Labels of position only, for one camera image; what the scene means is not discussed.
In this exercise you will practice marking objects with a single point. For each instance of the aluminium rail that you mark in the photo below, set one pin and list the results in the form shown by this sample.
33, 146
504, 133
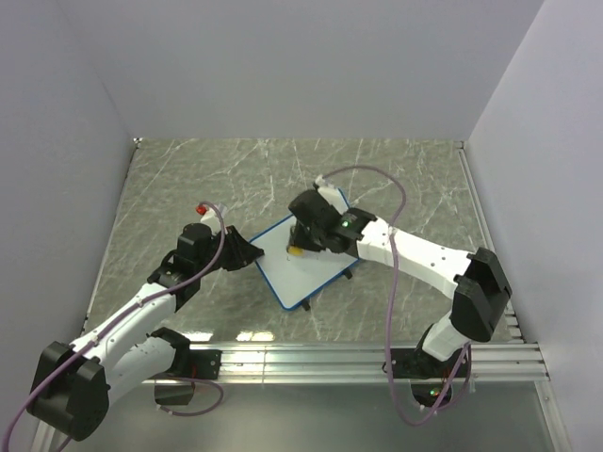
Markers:
323, 363
509, 317

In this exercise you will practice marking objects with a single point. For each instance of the aluminium right side rail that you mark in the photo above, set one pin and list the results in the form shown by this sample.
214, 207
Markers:
509, 317

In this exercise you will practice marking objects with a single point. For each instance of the blue framed whiteboard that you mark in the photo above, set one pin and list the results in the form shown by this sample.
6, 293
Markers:
293, 279

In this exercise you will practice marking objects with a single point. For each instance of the yellow black eraser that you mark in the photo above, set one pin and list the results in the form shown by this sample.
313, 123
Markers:
295, 251

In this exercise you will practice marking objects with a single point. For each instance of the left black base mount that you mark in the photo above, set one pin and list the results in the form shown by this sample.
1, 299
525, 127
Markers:
204, 364

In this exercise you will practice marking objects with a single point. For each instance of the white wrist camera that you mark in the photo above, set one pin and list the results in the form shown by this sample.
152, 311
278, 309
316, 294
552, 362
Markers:
327, 190
209, 217

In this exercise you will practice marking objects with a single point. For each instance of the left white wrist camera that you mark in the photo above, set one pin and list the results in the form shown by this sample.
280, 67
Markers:
209, 217

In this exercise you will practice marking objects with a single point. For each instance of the aluminium front rail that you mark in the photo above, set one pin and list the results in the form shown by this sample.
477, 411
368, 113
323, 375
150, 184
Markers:
323, 363

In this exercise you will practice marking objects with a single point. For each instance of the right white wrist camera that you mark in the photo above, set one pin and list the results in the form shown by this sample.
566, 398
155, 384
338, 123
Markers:
327, 190

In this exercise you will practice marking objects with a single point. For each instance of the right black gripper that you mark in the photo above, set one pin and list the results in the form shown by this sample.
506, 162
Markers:
298, 239

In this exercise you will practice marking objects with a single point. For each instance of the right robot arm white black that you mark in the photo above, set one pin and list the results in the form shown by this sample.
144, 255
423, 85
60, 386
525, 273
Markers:
475, 282

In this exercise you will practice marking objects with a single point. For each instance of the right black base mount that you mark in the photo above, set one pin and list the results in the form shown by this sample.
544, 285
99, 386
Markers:
412, 363

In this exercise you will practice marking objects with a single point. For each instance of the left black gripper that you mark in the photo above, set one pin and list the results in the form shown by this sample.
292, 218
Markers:
243, 253

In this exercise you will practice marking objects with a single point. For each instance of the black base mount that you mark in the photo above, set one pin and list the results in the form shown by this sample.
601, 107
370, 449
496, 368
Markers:
204, 364
412, 363

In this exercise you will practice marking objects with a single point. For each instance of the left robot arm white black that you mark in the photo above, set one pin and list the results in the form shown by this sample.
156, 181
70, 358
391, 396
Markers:
75, 384

